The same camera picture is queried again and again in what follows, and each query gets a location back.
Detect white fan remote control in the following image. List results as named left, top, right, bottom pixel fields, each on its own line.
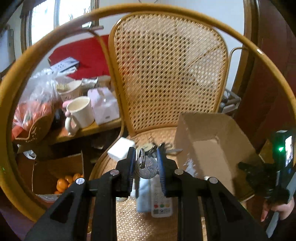
left=136, top=178, right=151, bottom=213

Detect white tv remote coloured buttons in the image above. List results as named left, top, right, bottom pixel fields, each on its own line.
left=151, top=175, right=173, bottom=218

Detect white power adapter cube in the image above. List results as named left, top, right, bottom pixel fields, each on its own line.
left=107, top=137, right=136, bottom=162

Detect brown cardboard box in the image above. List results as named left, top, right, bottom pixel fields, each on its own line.
left=174, top=113, right=262, bottom=201

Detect brass and silver keys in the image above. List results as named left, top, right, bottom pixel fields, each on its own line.
left=135, top=148, right=158, bottom=179

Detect person's right hand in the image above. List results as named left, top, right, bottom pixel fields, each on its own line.
left=260, top=198, right=295, bottom=222

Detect cardboard box of oranges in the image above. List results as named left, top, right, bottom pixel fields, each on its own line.
left=31, top=151, right=85, bottom=202

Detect wooden side table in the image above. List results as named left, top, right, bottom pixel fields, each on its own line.
left=43, top=118, right=121, bottom=145

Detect woven brown basket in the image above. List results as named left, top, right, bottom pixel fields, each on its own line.
left=11, top=114, right=54, bottom=145

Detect cream ceramic mug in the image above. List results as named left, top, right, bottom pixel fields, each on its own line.
left=65, top=96, right=94, bottom=136

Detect plastic bag of oranges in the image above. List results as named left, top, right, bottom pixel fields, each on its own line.
left=11, top=68, right=67, bottom=140

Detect paper cup with sticks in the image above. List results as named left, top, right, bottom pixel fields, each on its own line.
left=57, top=80, right=82, bottom=102

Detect red cloth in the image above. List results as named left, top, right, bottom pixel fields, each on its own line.
left=48, top=37, right=109, bottom=80

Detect grey remote on red cloth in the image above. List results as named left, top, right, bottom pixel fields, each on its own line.
left=50, top=57, right=80, bottom=72

